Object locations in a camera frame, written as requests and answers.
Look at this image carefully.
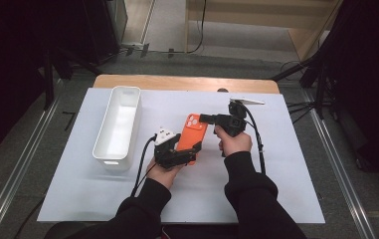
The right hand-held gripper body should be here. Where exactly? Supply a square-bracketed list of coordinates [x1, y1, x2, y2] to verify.
[214, 97, 266, 138]

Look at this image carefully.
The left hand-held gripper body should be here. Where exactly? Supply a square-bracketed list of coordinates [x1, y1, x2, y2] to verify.
[152, 126, 198, 170]

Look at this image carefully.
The orange phone case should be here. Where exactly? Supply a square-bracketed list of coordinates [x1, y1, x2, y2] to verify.
[175, 113, 209, 166]

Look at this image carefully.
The white plastic bin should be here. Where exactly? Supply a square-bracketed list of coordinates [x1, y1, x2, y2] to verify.
[92, 85, 143, 172]

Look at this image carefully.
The person's left hand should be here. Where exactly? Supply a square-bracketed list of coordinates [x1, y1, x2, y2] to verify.
[145, 158, 185, 190]

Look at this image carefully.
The person's right hand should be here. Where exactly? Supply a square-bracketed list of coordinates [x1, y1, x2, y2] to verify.
[214, 124, 254, 157]

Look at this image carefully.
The white board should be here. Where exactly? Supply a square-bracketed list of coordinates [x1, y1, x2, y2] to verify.
[37, 88, 326, 224]

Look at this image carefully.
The wooden table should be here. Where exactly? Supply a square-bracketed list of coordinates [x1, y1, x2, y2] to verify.
[93, 74, 281, 95]

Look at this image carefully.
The person's lap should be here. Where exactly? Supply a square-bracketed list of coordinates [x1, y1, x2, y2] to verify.
[160, 222, 245, 239]

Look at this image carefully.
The black metal stand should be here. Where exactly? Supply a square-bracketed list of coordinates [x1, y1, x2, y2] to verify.
[271, 56, 337, 125]
[42, 46, 103, 112]

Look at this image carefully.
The white power strip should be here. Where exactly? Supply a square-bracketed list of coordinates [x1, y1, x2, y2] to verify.
[120, 41, 150, 51]

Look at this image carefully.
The wooden shelf unit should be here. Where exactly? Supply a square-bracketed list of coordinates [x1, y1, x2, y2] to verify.
[185, 0, 344, 63]

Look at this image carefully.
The black cabinet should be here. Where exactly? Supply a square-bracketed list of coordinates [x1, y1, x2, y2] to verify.
[81, 0, 128, 66]

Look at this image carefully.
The black curtain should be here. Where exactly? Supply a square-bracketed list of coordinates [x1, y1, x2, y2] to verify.
[0, 0, 89, 163]
[322, 0, 379, 192]

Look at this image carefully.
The left hand-held gripper cable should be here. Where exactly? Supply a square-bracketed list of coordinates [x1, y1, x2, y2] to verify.
[130, 134, 158, 197]

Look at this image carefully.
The hand-held gripper cable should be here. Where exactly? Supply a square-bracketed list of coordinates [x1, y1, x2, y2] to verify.
[241, 103, 267, 176]
[130, 134, 158, 197]

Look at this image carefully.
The right hand-held gripper cable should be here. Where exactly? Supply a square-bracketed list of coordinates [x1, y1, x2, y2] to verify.
[241, 103, 267, 176]

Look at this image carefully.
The thin black hanging cable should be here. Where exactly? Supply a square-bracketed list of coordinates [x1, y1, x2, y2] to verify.
[168, 0, 208, 55]

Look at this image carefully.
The aluminium floor rail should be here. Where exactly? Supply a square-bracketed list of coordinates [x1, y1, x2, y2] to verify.
[0, 96, 62, 239]
[300, 89, 377, 239]

